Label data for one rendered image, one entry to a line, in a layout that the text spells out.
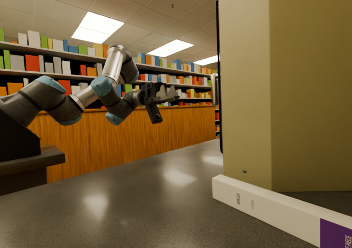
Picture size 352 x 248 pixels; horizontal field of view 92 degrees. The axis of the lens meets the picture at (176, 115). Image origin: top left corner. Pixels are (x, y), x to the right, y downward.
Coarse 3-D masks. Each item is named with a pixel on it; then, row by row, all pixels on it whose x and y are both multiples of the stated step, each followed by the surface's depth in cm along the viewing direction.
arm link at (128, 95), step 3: (126, 93) 83; (129, 93) 80; (132, 93) 78; (123, 96) 84; (126, 96) 80; (129, 96) 79; (132, 96) 77; (126, 99) 78; (129, 99) 79; (132, 99) 77; (129, 102) 78; (132, 102) 78; (135, 105) 80; (135, 108) 81
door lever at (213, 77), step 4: (212, 76) 48; (216, 76) 47; (212, 80) 48; (216, 80) 48; (212, 84) 48; (216, 84) 48; (212, 88) 48; (216, 88) 48; (212, 92) 48; (216, 92) 48; (212, 96) 48; (216, 96) 48; (212, 100) 49; (216, 100) 48; (212, 104) 49; (216, 104) 48
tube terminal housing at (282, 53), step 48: (240, 0) 36; (288, 0) 32; (336, 0) 32; (240, 48) 37; (288, 48) 32; (336, 48) 32; (240, 96) 38; (288, 96) 33; (336, 96) 33; (240, 144) 38; (288, 144) 33; (336, 144) 33
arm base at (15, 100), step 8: (8, 96) 70; (16, 96) 71; (24, 96) 72; (0, 104) 67; (8, 104) 68; (16, 104) 69; (24, 104) 71; (32, 104) 74; (8, 112) 67; (16, 112) 69; (24, 112) 71; (32, 112) 74; (16, 120) 69; (24, 120) 71; (32, 120) 77
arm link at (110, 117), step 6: (120, 102) 73; (126, 102) 77; (108, 108) 71; (114, 108) 72; (120, 108) 73; (126, 108) 77; (132, 108) 79; (108, 114) 73; (114, 114) 74; (120, 114) 75; (126, 114) 77; (108, 120) 77; (114, 120) 74; (120, 120) 75
